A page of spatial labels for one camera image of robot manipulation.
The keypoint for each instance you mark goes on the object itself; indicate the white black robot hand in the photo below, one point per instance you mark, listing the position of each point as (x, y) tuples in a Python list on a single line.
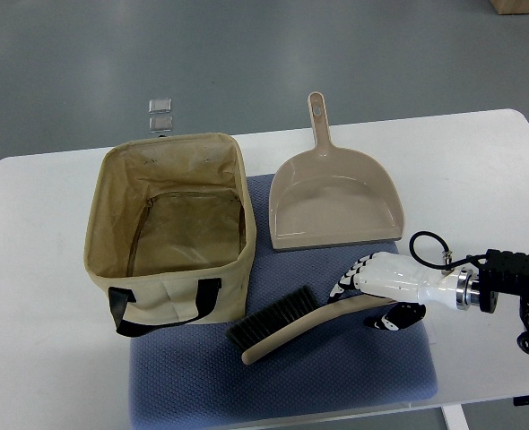
[(397, 277)]

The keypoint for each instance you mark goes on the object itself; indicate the beige hand broom black bristles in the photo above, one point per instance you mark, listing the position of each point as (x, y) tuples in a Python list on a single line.
[(284, 320)]

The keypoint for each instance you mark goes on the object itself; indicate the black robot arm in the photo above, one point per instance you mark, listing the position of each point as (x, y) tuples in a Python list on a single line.
[(481, 278)]

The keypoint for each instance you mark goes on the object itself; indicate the beige plastic dustpan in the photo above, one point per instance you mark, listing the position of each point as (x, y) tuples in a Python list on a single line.
[(332, 196)]

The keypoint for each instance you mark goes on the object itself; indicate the white table leg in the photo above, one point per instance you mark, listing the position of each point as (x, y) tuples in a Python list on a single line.
[(454, 417)]

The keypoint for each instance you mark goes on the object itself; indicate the blue cushion mat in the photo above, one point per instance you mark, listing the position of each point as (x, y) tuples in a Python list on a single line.
[(192, 376)]

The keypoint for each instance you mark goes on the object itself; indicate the lower clear floor plate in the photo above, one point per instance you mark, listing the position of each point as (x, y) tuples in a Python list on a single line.
[(160, 123)]

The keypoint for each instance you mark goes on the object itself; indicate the clear floor plate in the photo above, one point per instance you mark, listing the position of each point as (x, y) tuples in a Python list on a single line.
[(160, 105), (160, 123)]

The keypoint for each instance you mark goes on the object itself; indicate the upper clear floor plate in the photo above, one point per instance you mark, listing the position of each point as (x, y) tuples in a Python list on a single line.
[(160, 105)]

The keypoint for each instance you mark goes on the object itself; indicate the cardboard box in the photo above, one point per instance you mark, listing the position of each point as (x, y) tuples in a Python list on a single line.
[(509, 7)]

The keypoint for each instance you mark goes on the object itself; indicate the beige fabric bag black handles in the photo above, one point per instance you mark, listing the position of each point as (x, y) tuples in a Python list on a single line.
[(171, 236)]

